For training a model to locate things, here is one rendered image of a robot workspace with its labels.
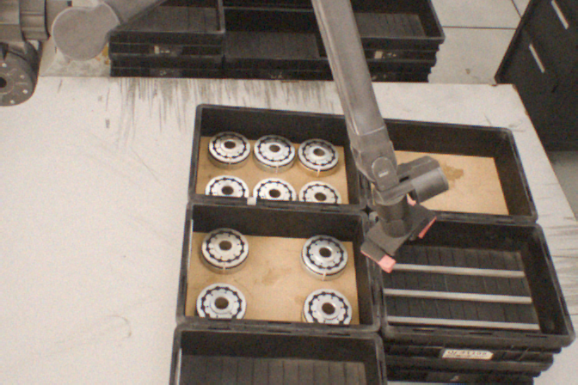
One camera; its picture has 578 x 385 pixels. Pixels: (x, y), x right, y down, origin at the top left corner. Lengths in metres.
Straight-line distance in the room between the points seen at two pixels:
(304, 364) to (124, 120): 0.91
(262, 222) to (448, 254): 0.44
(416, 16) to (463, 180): 1.21
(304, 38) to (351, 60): 1.73
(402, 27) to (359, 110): 1.71
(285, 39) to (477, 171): 1.21
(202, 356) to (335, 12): 0.73
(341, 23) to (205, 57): 1.46
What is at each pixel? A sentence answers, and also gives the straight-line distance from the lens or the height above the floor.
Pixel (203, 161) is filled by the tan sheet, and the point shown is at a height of 0.83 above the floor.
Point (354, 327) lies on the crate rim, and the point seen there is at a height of 0.93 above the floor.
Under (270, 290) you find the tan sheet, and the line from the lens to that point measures 1.56.
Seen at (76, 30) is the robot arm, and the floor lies 1.47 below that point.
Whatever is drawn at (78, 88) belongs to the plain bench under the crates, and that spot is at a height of 0.70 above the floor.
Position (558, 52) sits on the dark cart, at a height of 0.53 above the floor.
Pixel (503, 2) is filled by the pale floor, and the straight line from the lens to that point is 4.14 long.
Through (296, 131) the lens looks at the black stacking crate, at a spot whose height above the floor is 0.87.
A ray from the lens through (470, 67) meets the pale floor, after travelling 3.61.
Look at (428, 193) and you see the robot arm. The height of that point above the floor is 1.24.
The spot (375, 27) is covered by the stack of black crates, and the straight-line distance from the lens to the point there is 2.84.
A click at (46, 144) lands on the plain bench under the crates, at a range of 2.00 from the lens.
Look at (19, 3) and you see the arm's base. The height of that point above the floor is 1.49.
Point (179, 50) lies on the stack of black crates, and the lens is 2.56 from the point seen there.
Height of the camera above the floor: 2.15
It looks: 49 degrees down
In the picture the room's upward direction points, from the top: 11 degrees clockwise
